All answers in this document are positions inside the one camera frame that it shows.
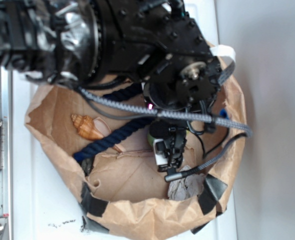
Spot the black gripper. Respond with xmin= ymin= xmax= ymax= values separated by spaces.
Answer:
xmin=148 ymin=120 xmax=187 ymax=172

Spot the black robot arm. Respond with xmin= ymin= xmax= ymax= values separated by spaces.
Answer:
xmin=0 ymin=0 xmax=224 ymax=173

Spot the brown paper bag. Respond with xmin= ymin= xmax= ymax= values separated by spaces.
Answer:
xmin=25 ymin=85 xmax=245 ymax=240

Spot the grey crumpled paper ball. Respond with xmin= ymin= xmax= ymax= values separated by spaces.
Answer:
xmin=167 ymin=173 xmax=206 ymax=201

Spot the orange spiral seashell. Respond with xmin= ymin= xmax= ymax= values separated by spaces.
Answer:
xmin=71 ymin=114 xmax=112 ymax=141

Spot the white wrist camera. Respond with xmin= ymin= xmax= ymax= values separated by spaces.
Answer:
xmin=152 ymin=139 xmax=168 ymax=166

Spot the dark blue rope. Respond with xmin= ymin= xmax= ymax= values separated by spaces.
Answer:
xmin=73 ymin=81 xmax=153 ymax=162

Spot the grey braided cable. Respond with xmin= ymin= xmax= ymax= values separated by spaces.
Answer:
xmin=77 ymin=86 xmax=253 ymax=183

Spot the white flat ribbon cable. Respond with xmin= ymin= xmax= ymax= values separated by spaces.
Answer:
xmin=210 ymin=44 xmax=237 ymax=86

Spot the aluminium extrusion rail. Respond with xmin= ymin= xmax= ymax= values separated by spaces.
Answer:
xmin=0 ymin=67 xmax=13 ymax=240

